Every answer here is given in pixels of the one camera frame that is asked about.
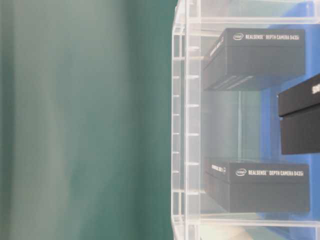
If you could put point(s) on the black RealSense D415 box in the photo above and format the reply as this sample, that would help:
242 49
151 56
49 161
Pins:
299 112

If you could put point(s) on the clear plastic storage case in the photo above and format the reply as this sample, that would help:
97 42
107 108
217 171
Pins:
238 125

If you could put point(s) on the green table cloth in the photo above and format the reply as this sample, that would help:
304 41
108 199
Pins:
85 119

